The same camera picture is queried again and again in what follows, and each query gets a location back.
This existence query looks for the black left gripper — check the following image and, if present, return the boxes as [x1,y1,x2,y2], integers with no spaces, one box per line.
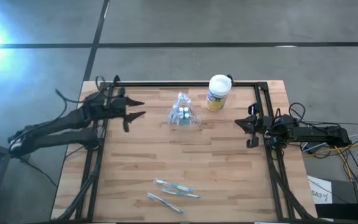
[104,88,147,133]

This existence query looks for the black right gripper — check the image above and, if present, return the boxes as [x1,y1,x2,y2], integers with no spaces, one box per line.
[234,103,273,149]

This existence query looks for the clear acrylic organizer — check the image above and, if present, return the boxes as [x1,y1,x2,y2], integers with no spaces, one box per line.
[166,90,203,126]

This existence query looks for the orange white toothbrush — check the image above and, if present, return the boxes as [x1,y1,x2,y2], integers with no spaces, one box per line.
[183,91,197,118]

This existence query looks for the dark grey white toothbrush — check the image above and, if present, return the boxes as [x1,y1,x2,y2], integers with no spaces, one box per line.
[185,93,198,121]

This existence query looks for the yellow Lysol wipes canister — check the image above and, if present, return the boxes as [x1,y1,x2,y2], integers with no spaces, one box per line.
[204,73,232,113]

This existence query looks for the black power adapter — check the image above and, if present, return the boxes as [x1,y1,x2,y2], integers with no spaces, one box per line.
[303,142,324,156]

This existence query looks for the white paper sign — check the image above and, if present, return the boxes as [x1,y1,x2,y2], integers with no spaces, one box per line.
[307,175,334,205]

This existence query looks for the white cable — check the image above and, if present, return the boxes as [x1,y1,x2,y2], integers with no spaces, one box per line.
[301,133,358,153]

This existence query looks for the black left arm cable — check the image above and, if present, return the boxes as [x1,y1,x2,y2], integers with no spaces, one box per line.
[54,75,111,105]

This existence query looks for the yellow cable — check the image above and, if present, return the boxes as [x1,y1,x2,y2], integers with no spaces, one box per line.
[303,142,358,203]

